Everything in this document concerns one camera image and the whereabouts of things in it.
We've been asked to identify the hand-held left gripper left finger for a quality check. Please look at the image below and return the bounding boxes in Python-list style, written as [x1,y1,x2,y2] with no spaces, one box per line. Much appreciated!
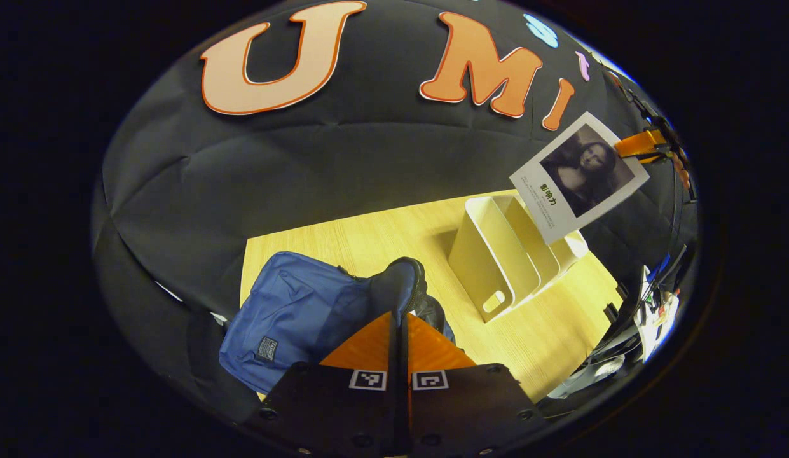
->
[242,310,402,458]

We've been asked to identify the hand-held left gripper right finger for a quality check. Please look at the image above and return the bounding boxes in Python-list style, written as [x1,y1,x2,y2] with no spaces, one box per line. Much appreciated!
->
[401,312,552,458]

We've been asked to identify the blue schoolbag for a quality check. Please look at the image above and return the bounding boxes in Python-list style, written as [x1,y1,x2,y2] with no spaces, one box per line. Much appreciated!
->
[219,251,459,399]

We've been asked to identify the white bookshelf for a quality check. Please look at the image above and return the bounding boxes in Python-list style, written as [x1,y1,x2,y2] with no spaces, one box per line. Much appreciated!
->
[448,194,589,324]

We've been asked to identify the white and coloured clutter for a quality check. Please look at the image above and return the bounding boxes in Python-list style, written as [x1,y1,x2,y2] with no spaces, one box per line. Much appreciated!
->
[547,245,689,403]

